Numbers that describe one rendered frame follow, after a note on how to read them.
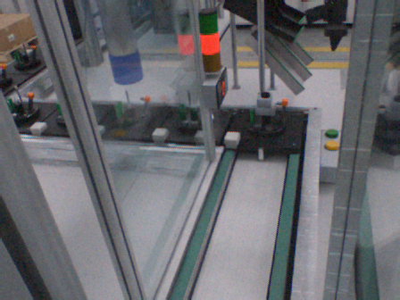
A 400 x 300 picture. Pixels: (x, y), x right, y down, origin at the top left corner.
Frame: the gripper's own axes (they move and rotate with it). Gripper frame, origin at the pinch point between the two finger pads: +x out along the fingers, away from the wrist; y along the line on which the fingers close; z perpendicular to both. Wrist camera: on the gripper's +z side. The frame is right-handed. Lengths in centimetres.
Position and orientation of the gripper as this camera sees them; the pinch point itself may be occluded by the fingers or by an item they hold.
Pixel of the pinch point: (334, 39)
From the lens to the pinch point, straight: 130.3
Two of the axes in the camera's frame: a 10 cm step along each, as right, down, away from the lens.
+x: 1.0, 8.3, 5.5
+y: -2.6, 5.6, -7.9
